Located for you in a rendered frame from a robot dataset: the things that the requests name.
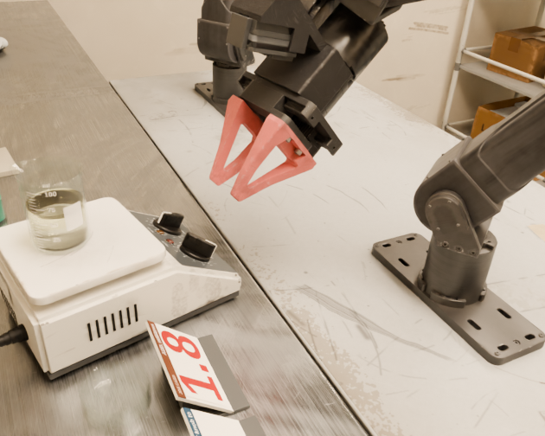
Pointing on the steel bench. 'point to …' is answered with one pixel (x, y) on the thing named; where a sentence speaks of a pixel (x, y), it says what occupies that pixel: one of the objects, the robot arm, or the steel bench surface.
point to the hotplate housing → (109, 310)
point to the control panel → (180, 246)
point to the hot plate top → (28, 260)
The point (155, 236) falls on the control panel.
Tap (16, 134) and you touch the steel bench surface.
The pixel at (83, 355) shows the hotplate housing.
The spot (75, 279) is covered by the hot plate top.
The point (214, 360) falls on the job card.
